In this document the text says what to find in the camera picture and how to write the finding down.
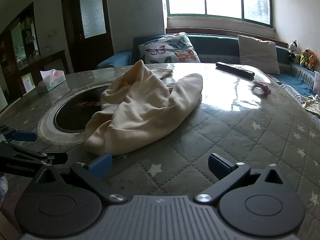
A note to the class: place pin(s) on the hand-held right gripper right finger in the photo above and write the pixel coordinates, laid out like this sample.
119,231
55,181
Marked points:
220,165

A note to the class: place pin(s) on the blue sofa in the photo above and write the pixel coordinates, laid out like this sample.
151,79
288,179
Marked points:
215,45

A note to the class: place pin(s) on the person's patterned clothing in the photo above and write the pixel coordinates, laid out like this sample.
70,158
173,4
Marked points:
3,187

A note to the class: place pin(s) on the patterned light cloth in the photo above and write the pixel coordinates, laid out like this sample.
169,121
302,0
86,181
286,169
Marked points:
311,105

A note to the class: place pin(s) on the brown wooden ledge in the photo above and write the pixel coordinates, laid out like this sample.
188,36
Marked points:
200,30

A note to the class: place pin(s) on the tissue box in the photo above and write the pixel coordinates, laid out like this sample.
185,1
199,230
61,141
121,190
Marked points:
53,81

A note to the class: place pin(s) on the butterfly print pillow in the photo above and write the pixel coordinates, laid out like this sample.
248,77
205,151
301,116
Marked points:
167,50

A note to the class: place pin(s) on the round black cooktop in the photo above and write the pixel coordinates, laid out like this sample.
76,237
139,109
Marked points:
72,115

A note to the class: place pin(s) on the dark door with frosted glass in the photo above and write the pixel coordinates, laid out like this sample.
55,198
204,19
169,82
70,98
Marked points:
90,30

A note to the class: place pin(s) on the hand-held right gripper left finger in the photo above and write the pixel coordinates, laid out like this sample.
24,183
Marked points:
100,166

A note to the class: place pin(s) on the tiger stuffed toy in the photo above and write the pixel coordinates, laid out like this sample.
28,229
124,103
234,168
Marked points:
313,60

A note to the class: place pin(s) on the dark wooden cabinet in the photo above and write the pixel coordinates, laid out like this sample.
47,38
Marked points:
50,57

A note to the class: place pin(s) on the cream garment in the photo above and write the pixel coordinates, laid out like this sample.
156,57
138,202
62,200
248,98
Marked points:
140,105

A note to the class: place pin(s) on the beige pillow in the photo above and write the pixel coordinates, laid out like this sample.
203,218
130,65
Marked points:
258,53

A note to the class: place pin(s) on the pink toy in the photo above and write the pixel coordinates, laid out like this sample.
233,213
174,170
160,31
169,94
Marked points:
262,87

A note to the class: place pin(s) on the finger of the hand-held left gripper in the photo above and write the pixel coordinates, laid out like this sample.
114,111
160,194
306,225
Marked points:
30,155
23,135

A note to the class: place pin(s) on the black remote control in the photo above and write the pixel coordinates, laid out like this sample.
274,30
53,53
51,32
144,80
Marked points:
235,69

